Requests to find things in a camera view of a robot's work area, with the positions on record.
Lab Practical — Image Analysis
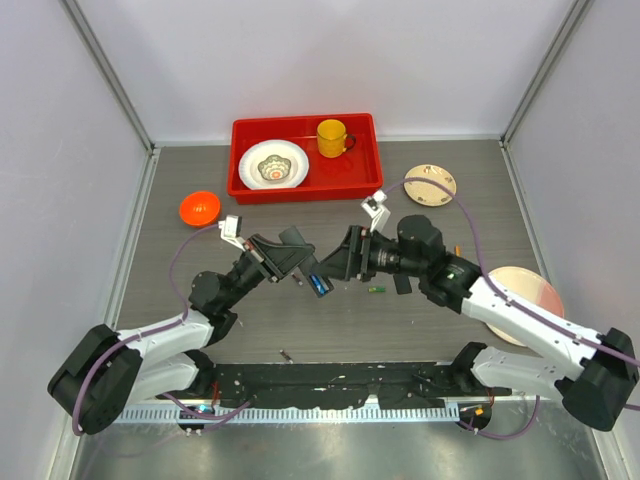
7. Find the yellow mug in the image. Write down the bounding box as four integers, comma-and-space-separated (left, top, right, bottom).
316, 119, 356, 159

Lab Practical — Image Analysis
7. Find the white paper plate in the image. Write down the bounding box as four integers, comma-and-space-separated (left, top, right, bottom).
238, 139, 310, 190

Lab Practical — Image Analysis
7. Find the red plastic tray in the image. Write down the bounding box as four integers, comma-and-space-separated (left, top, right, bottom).
227, 113, 384, 205

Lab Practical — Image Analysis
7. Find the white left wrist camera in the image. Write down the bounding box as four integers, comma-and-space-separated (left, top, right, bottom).
218, 215, 245, 250

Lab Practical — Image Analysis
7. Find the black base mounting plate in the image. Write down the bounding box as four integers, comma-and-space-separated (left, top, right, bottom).
171, 362, 512, 410

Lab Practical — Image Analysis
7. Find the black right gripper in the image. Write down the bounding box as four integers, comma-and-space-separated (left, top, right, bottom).
313, 224, 426, 281

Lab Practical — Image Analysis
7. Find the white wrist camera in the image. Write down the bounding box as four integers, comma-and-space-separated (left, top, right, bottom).
218, 215, 245, 250
361, 190, 390, 232

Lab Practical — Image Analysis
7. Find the black white battery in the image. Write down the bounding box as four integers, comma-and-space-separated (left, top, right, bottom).
291, 274, 304, 286

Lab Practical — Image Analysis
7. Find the blue battery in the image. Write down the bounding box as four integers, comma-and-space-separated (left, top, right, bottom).
310, 275, 327, 296

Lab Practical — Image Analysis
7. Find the dark battery near base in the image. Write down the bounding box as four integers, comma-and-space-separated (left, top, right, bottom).
279, 350, 294, 364

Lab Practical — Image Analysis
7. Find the black remote battery cover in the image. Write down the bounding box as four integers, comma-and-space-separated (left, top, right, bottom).
393, 274, 412, 295

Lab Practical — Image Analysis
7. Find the white slotted cable duct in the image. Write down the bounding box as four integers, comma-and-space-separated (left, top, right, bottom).
115, 401, 460, 425

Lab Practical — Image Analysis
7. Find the small patterned bowl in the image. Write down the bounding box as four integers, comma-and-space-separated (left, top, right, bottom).
257, 154, 292, 183

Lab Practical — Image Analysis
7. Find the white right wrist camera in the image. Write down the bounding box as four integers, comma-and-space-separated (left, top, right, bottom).
361, 190, 390, 232

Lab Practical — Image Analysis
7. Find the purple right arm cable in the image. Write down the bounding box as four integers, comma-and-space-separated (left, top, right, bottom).
382, 178, 640, 441

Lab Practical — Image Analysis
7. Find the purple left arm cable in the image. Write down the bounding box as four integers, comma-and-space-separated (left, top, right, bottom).
71, 224, 251, 437

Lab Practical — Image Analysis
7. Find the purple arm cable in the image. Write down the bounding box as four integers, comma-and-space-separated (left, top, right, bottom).
71, 224, 251, 437
382, 178, 640, 441

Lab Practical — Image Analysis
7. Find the pink plate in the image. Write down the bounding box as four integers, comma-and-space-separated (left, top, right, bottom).
490, 266, 565, 317

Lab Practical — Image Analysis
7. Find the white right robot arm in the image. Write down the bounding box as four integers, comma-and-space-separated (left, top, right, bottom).
313, 215, 639, 432

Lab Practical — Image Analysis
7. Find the black remote control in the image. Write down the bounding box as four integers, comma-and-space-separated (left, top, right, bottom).
279, 226, 334, 298

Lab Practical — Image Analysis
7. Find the orange plastic bowl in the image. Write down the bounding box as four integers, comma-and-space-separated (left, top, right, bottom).
179, 191, 221, 228

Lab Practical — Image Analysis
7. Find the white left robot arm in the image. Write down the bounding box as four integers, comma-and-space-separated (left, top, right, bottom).
47, 234, 315, 436

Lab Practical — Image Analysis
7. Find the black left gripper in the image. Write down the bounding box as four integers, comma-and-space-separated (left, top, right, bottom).
223, 234, 313, 309

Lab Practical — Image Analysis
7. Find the beige floral plate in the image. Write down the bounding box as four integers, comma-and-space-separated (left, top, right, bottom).
403, 164, 457, 207

